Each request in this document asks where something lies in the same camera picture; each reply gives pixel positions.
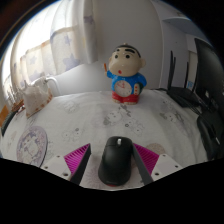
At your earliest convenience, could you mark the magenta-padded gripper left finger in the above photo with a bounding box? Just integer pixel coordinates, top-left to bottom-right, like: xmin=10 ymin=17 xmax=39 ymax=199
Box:
xmin=42 ymin=143 xmax=92 ymax=186

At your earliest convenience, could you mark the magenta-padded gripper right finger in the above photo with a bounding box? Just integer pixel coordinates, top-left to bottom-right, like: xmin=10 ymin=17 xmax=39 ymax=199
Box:
xmin=132 ymin=143 xmax=183 ymax=186

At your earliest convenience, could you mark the black computer mouse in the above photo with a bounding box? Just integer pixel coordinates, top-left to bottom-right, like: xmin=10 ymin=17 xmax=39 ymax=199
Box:
xmin=97 ymin=135 xmax=134 ymax=187

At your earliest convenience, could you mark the round purple printed mouse pad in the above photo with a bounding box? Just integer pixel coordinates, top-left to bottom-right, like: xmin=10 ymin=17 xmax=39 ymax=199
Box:
xmin=15 ymin=125 xmax=49 ymax=168

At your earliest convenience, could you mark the black box device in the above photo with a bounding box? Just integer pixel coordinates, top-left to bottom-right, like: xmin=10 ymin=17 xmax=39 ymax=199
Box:
xmin=196 ymin=111 xmax=224 ymax=161

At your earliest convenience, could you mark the large white conch shell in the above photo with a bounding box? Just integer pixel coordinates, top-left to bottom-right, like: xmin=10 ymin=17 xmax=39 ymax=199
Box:
xmin=20 ymin=78 xmax=54 ymax=119

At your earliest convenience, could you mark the black router with antennas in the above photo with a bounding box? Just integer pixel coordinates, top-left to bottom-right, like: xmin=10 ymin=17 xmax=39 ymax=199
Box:
xmin=159 ymin=50 xmax=201 ymax=108

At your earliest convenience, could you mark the cartoon boy figurine with clock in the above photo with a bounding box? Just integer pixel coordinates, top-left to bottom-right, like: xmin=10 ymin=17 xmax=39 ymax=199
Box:
xmin=104 ymin=43 xmax=148 ymax=106

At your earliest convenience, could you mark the white star-print curtain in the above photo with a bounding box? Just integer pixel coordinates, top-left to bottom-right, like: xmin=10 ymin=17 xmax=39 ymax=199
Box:
xmin=3 ymin=0 xmax=98 ymax=91

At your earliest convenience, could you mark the white wall shelf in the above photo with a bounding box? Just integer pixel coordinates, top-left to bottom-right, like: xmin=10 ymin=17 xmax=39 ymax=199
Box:
xmin=161 ymin=16 xmax=208 ymax=38

